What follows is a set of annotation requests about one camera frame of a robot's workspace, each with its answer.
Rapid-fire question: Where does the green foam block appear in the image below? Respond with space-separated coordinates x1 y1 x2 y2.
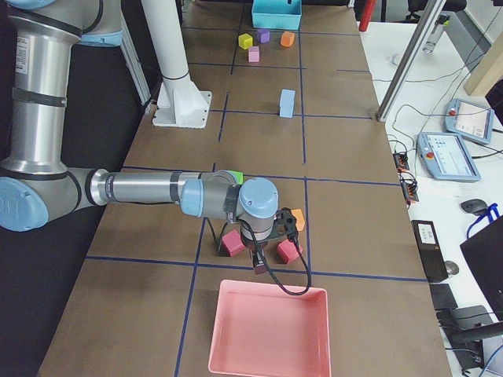
228 170 244 185

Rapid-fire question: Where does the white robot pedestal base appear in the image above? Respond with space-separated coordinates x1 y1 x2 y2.
141 0 212 129

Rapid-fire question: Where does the pink foam block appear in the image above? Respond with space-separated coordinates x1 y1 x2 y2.
248 46 260 63

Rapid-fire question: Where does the teach pendant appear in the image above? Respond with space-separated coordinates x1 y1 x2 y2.
417 132 481 182
444 98 495 145

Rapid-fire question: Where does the orange foam block left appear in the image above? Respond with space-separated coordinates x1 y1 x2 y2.
292 208 306 232

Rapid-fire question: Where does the orange foam block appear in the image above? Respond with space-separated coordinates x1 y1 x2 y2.
280 31 296 48
292 208 306 232

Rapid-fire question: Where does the black power box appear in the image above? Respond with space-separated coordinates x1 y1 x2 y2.
411 220 448 283

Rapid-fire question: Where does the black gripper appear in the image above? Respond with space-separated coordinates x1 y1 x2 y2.
251 250 267 275

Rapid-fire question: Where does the orange foam block right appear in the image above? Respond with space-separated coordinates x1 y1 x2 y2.
280 31 296 48

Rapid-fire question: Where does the teach pendant far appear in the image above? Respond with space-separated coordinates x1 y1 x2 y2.
444 98 495 145

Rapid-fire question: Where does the teal plastic bin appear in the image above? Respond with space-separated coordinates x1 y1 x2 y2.
251 0 302 31

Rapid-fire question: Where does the black computer mouse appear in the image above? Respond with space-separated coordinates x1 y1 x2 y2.
460 199 488 216

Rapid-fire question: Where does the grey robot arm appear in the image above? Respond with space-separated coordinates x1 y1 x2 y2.
1 1 139 276

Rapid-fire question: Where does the maroon foam block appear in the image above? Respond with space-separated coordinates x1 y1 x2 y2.
220 229 246 257
277 240 303 264

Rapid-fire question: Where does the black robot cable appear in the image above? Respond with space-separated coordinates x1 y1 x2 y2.
239 219 313 296

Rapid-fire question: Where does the aluminium frame post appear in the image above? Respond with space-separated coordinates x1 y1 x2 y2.
376 0 446 123

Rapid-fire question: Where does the teach pendant near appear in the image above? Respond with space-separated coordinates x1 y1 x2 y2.
417 132 481 182

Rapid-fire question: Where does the purple foam block right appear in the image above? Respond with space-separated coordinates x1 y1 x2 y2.
256 28 270 44

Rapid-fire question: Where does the light blue foam block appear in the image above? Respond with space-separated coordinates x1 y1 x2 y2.
280 89 296 107
279 103 295 119

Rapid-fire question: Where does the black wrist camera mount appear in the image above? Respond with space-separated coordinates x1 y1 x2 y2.
267 207 299 244

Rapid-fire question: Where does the yellow foam block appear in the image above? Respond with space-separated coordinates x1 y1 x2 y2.
238 33 254 50

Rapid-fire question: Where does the red fire extinguisher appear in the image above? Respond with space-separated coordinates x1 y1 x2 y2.
358 0 376 32

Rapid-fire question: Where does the pink plastic tray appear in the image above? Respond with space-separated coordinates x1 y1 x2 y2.
208 280 332 376

